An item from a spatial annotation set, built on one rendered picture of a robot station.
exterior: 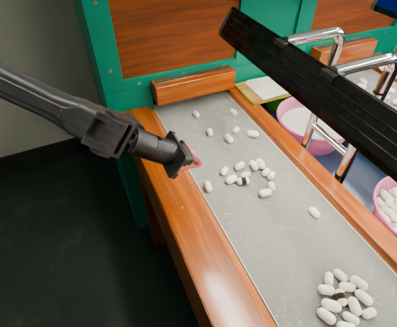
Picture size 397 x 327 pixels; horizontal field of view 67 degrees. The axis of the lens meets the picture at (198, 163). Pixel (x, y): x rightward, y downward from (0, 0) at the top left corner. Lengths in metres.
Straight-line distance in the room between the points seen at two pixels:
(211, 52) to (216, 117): 0.23
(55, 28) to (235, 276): 1.51
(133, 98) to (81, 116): 0.55
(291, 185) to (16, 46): 1.49
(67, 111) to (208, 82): 0.63
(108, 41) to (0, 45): 0.93
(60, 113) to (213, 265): 0.43
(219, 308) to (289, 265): 0.19
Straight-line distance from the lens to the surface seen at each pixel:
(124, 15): 1.00
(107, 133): 0.57
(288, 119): 1.14
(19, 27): 1.81
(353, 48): 1.47
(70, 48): 1.86
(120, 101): 1.09
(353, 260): 0.80
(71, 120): 0.57
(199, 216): 0.75
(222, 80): 1.12
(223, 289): 0.66
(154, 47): 1.05
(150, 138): 0.62
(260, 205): 0.82
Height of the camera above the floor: 1.38
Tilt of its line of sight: 44 degrees down
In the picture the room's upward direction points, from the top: straight up
